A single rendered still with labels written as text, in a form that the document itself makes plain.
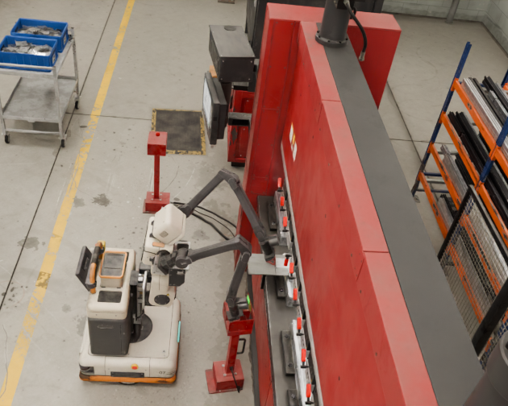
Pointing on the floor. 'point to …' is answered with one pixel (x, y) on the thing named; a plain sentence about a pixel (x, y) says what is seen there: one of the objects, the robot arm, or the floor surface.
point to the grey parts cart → (39, 93)
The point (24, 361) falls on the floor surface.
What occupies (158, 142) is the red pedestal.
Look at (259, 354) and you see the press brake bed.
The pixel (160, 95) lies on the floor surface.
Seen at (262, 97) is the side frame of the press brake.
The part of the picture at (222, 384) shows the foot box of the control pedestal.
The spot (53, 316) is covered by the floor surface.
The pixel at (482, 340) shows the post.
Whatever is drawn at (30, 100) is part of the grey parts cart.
